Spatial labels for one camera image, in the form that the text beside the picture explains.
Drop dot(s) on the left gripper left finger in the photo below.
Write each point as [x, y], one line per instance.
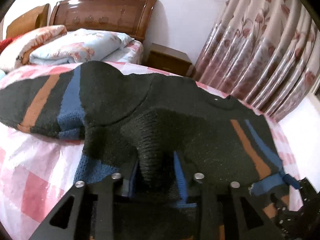
[87, 208]

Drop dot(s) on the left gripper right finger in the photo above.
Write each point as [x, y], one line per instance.
[221, 215]

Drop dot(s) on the black striped knit sweater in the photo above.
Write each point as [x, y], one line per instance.
[149, 117]

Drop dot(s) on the pink checkered bed sheet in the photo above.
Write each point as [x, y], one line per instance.
[36, 171]

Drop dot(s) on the floral pink curtain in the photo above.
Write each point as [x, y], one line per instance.
[263, 52]

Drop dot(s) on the pink floral pillow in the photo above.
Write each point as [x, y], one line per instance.
[17, 53]

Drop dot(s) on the light blue floral pillow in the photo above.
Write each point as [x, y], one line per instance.
[79, 46]

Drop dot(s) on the brown wooden nightstand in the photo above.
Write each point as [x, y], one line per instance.
[169, 60]

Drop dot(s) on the red cloth on bed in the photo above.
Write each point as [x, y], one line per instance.
[6, 42]

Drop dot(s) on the brown wooden cabinet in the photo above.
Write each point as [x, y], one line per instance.
[33, 19]

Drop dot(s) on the wooden headboard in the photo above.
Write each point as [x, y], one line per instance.
[124, 16]

